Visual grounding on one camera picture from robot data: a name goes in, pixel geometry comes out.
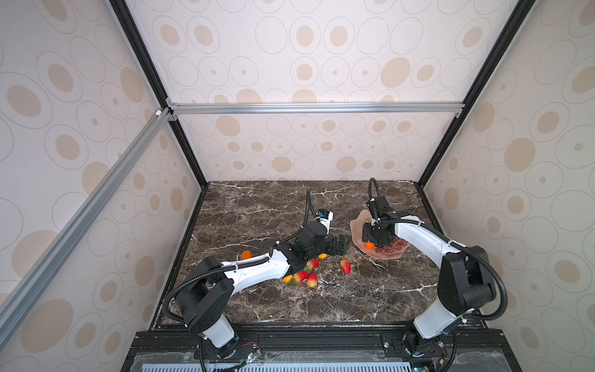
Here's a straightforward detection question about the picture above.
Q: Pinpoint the red fake grape bunch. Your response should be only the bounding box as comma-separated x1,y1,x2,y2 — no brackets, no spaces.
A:
375,238,410,257

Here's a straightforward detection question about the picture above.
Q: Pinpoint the pink scalloped fruit bowl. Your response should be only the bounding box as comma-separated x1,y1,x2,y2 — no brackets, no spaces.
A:
349,208,411,260

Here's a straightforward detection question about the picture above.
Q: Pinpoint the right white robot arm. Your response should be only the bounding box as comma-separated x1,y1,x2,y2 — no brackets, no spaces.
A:
352,178,508,339

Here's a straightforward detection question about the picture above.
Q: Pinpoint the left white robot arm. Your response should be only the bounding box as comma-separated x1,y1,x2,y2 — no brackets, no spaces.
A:
162,193,348,349

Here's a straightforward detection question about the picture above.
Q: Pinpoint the fake strawberry centre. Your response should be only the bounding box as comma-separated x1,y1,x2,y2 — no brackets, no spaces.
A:
305,258,320,273

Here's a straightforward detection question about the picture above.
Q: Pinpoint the fake strawberry far right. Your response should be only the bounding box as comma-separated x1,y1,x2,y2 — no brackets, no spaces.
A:
340,259,352,275

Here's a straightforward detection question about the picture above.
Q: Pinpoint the fake peach strawberry front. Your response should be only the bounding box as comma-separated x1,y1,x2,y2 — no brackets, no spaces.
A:
306,272,319,288

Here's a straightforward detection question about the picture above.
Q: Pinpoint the fake strawberry front left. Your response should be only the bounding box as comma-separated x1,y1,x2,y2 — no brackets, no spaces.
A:
291,271,310,285

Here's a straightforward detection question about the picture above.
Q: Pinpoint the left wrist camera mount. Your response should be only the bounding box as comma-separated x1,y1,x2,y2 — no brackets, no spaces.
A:
316,209,334,233

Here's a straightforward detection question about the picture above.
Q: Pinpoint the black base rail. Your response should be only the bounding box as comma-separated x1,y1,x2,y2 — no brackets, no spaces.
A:
122,324,521,371

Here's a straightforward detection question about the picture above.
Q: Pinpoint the horizontal aluminium frame bar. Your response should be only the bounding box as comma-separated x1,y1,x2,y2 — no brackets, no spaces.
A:
170,102,465,115

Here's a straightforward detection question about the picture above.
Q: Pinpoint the slanted aluminium frame bar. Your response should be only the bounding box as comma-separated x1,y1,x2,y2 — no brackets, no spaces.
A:
1,108,172,347

